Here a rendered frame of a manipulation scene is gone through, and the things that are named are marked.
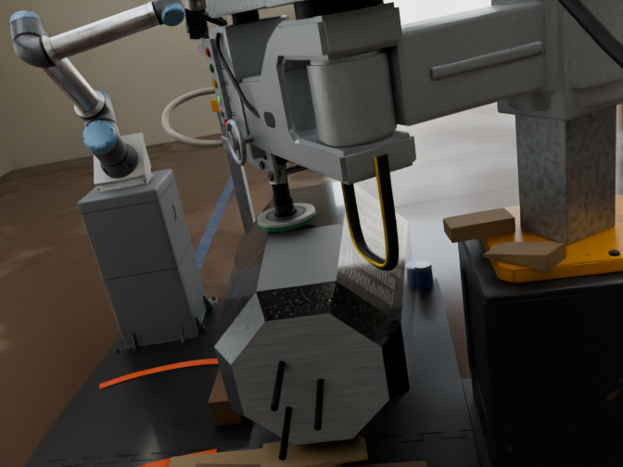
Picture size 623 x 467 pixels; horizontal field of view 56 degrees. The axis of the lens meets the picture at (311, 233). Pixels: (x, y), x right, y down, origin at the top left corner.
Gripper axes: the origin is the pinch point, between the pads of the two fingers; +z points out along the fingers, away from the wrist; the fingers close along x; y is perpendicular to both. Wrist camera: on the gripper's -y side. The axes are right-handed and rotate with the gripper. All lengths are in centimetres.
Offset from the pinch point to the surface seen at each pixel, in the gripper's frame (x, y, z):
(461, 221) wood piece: 130, -52, 8
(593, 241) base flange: 157, -78, 1
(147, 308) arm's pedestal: 26, 52, 121
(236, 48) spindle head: 76, 3, -35
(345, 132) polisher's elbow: 141, -6, -41
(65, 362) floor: 23, 100, 150
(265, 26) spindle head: 73, -7, -39
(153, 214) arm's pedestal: 11, 38, 73
